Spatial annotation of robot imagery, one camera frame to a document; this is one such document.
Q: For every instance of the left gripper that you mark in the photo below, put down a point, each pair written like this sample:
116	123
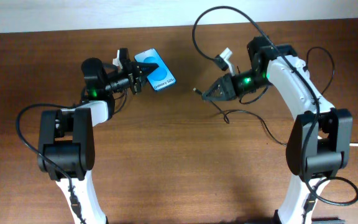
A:
133	70

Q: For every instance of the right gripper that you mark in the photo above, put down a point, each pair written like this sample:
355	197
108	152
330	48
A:
229	86

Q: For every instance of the blue Galaxy smartphone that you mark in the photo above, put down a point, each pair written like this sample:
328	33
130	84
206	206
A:
161	78

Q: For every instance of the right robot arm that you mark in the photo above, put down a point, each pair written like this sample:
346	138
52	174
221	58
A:
319	143

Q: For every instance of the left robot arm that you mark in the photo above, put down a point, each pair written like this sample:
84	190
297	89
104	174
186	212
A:
66	140

